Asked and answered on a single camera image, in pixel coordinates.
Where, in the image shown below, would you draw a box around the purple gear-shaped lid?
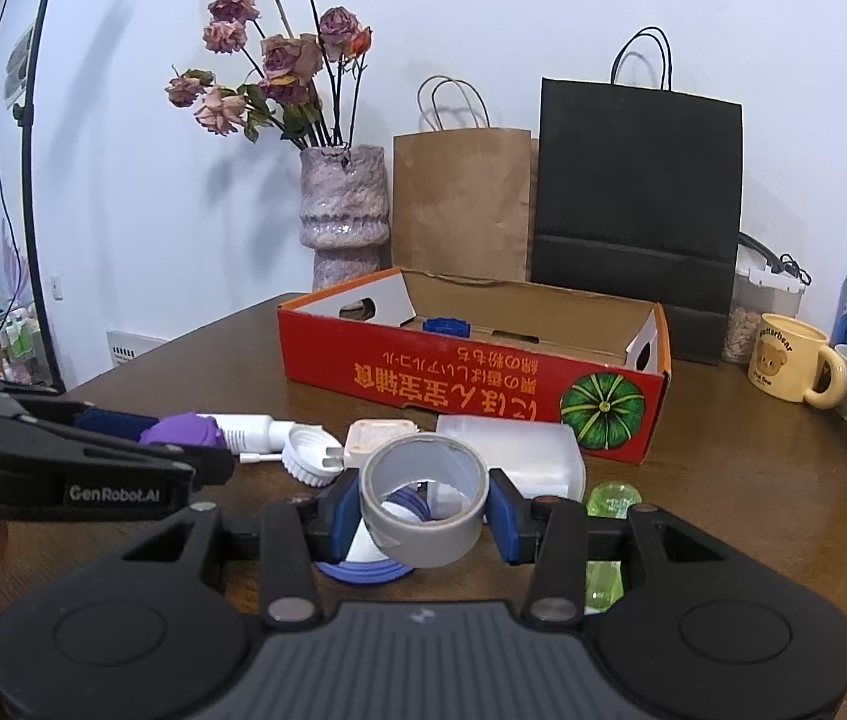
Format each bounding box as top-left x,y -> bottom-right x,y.
139,413 -> 230,452

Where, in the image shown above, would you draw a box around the translucent cotton swab box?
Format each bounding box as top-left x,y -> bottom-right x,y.
437,415 -> 586,502

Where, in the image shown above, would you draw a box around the grey tape roll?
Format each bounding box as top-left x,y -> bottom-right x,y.
359,433 -> 488,569

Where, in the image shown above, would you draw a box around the blue gear-shaped lid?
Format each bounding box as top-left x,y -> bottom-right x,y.
422,317 -> 472,338

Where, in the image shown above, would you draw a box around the blue transparent round lid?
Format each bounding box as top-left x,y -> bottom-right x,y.
316,486 -> 430,585

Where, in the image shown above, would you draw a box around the white ribbed cap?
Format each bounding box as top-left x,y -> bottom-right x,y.
280,424 -> 344,488

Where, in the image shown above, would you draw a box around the white booklet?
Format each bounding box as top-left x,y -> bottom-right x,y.
106,330 -> 165,367

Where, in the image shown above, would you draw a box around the white cube charger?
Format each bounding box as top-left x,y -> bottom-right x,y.
344,419 -> 419,468

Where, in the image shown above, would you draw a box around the white spray bottle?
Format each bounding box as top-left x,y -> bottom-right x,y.
204,413 -> 295,455

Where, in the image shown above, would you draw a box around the orange cardboard box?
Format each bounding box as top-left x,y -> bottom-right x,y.
277,268 -> 672,463

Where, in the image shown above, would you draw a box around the pink marbled ceramic vase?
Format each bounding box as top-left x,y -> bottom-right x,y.
300,145 -> 391,291

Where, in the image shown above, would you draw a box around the yellow bear mug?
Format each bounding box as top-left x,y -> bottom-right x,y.
747,312 -> 847,410

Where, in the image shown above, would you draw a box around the brown paper bag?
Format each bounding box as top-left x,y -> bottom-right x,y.
391,73 -> 537,281

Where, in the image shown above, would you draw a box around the black light stand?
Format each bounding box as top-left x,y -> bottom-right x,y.
0,0 -> 74,395

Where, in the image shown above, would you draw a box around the clear snack container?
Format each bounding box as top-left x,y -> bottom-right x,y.
721,232 -> 812,364

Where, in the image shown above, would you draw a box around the black paper bag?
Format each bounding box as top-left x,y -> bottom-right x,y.
531,26 -> 744,364

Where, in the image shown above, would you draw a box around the dried pink roses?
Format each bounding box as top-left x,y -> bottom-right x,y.
165,0 -> 373,149

